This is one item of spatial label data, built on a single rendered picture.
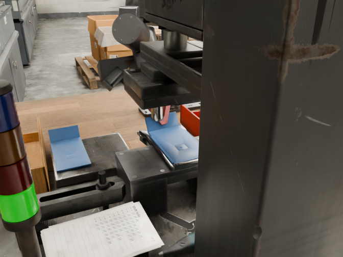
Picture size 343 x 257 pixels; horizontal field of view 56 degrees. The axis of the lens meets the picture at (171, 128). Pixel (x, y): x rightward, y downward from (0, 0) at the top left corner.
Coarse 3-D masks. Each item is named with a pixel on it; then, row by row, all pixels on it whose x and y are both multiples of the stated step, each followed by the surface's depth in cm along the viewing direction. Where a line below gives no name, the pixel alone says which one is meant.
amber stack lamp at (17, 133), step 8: (16, 128) 31; (0, 136) 30; (8, 136) 30; (16, 136) 31; (0, 144) 30; (8, 144) 31; (16, 144) 31; (0, 152) 31; (8, 152) 31; (16, 152) 31; (24, 152) 33; (0, 160) 31; (8, 160) 31; (16, 160) 32
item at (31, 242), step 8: (0, 80) 30; (0, 88) 29; (8, 88) 29; (32, 216) 35; (40, 216) 36; (8, 224) 34; (16, 224) 34; (24, 224) 34; (32, 224) 35; (16, 232) 36; (24, 232) 36; (32, 232) 37; (24, 240) 36; (32, 240) 37; (24, 248) 37; (32, 248) 37; (24, 256) 38; (32, 256) 38; (40, 256) 39
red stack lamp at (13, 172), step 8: (24, 160) 33; (0, 168) 31; (8, 168) 31; (16, 168) 32; (24, 168) 33; (0, 176) 32; (8, 176) 32; (16, 176) 32; (24, 176) 33; (0, 184) 32; (8, 184) 32; (16, 184) 32; (24, 184) 33; (0, 192) 33; (8, 192) 32; (16, 192) 33
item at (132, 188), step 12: (120, 168) 58; (156, 180) 54; (168, 180) 55; (180, 180) 56; (192, 180) 63; (132, 192) 53; (144, 192) 54; (156, 192) 55; (144, 204) 55; (156, 204) 56
